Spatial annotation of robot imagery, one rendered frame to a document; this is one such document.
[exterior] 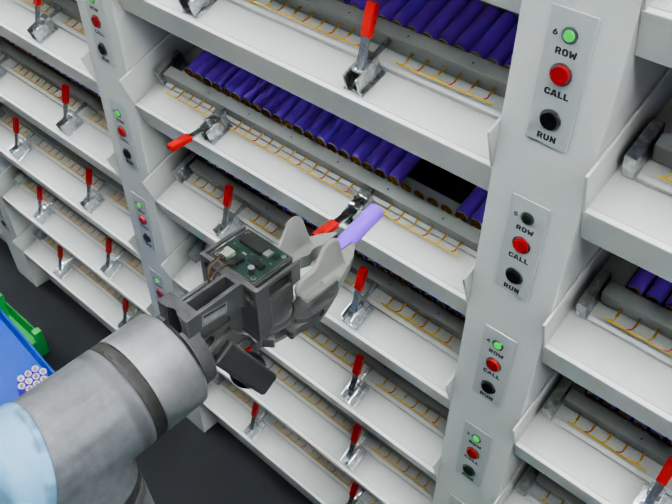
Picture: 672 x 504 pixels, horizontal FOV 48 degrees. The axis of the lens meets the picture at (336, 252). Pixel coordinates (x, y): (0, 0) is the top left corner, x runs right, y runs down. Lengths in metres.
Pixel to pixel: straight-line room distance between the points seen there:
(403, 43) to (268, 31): 0.18
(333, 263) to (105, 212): 0.93
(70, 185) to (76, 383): 1.11
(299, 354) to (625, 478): 0.56
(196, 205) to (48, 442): 0.74
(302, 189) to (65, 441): 0.52
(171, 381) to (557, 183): 0.37
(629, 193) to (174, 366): 0.42
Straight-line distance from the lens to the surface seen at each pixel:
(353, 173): 0.95
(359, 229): 0.76
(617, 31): 0.62
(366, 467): 1.36
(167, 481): 1.77
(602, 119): 0.65
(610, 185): 0.72
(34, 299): 2.21
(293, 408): 1.43
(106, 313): 1.91
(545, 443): 0.98
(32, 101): 1.61
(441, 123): 0.77
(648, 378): 0.83
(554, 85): 0.66
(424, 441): 1.17
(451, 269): 0.88
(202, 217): 1.24
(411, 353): 1.03
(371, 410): 1.20
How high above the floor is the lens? 1.51
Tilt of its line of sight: 44 degrees down
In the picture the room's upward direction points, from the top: straight up
